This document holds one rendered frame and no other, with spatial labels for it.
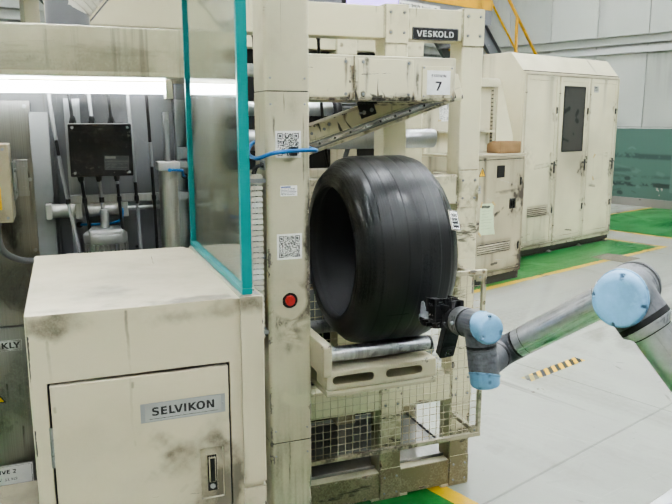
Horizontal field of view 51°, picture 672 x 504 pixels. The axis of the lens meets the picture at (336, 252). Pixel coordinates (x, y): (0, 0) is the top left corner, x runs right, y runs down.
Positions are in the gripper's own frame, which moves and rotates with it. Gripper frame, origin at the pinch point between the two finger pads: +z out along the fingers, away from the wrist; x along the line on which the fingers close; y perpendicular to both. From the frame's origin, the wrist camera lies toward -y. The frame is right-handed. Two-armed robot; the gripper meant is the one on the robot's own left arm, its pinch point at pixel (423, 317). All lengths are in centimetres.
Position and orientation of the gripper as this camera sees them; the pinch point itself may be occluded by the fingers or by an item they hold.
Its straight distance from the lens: 204.7
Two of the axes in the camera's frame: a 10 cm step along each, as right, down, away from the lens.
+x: -9.4, 0.7, -3.5
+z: -3.5, -0.5, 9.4
